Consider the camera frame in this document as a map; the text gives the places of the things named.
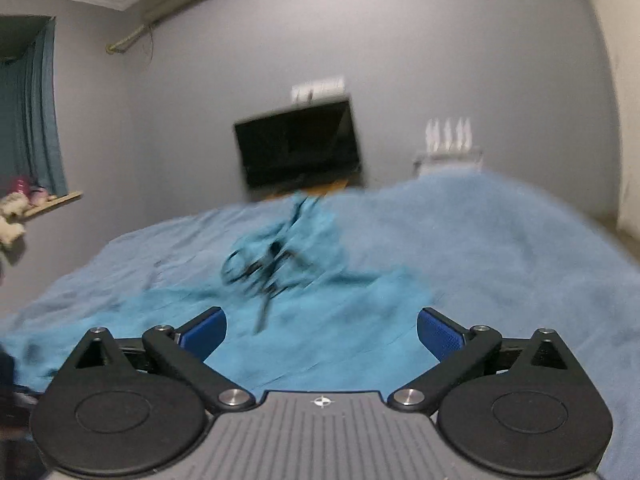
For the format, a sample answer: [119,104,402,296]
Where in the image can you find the black flat screen television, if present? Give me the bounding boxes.
[233,99,364,194]

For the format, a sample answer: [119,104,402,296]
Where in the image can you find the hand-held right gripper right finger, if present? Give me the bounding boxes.
[387,307,584,414]

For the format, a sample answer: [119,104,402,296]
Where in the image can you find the blue bed blanket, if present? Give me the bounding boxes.
[0,167,640,480]

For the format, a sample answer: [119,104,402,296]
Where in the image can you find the white router with antennas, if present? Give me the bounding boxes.
[424,117,474,154]

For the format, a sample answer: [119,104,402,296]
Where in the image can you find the wooden television stand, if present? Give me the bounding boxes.
[257,178,352,200]

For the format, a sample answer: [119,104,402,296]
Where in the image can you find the wooden window ledge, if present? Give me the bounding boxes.
[19,190,84,221]

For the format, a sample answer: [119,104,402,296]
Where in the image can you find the white door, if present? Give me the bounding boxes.
[581,0,640,247]

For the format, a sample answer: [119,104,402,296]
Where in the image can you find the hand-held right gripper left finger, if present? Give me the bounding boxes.
[61,306,257,414]

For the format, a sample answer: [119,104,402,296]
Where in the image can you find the air conditioner pipe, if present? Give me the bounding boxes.
[104,21,154,54]

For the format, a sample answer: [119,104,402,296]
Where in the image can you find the teal large shirt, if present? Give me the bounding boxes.
[10,194,437,397]

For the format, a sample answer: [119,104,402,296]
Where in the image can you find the blue curtain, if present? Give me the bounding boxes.
[0,17,69,202]

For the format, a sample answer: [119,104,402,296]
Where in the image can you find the dark cloth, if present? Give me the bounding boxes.
[0,344,42,442]

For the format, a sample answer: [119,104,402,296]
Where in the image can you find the plush toys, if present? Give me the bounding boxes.
[0,175,52,262]

